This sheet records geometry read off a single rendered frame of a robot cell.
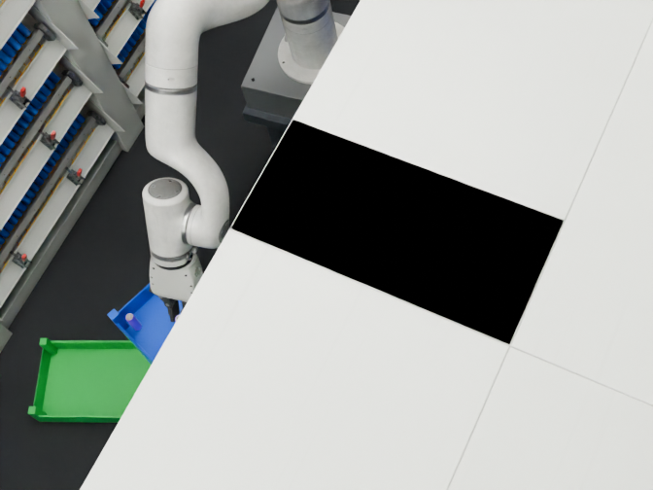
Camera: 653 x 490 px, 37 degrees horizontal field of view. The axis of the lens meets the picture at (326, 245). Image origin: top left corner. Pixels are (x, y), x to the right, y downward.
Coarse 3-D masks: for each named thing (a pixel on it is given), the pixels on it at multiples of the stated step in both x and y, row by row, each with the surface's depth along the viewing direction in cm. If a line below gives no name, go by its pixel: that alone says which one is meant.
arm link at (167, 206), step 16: (144, 192) 175; (160, 192) 175; (176, 192) 175; (144, 208) 177; (160, 208) 174; (176, 208) 174; (160, 224) 176; (176, 224) 176; (160, 240) 179; (176, 240) 178; (160, 256) 182; (176, 256) 181
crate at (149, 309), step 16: (144, 288) 211; (128, 304) 210; (144, 304) 215; (160, 304) 214; (112, 320) 207; (144, 320) 213; (160, 320) 213; (128, 336) 207; (144, 336) 212; (160, 336) 211; (144, 352) 205
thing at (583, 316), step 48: (624, 96) 66; (624, 144) 64; (624, 192) 63; (576, 240) 62; (624, 240) 62; (576, 288) 61; (624, 288) 60; (528, 336) 60; (576, 336) 59; (624, 336) 59; (624, 384) 58
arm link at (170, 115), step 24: (168, 96) 165; (192, 96) 168; (168, 120) 167; (192, 120) 170; (168, 144) 169; (192, 144) 172; (192, 168) 170; (216, 168) 175; (216, 192) 172; (192, 216) 176; (216, 216) 174; (192, 240) 177; (216, 240) 176
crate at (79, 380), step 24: (48, 360) 254; (72, 360) 254; (96, 360) 254; (120, 360) 253; (144, 360) 252; (48, 384) 252; (72, 384) 252; (96, 384) 251; (120, 384) 250; (48, 408) 250; (72, 408) 249; (96, 408) 248; (120, 408) 247
